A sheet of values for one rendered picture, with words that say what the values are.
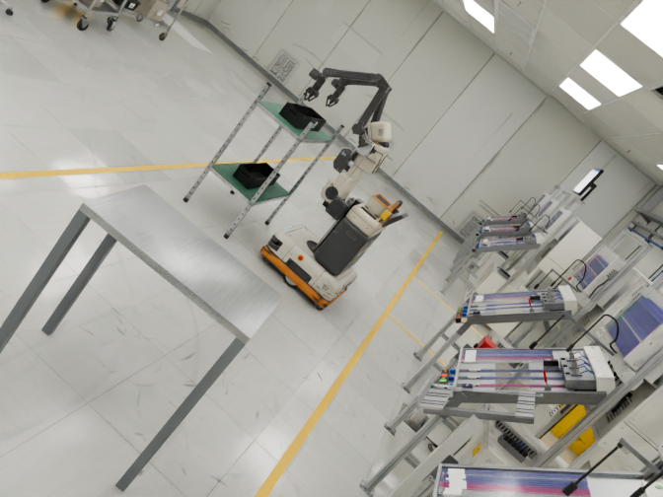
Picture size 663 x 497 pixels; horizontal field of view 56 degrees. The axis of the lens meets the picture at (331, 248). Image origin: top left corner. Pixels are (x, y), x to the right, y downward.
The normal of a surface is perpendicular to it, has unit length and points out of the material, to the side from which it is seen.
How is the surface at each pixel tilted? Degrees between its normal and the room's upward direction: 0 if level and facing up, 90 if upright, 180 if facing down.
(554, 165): 90
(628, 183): 90
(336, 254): 90
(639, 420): 90
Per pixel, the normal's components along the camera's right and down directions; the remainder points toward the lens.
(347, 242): -0.27, 0.14
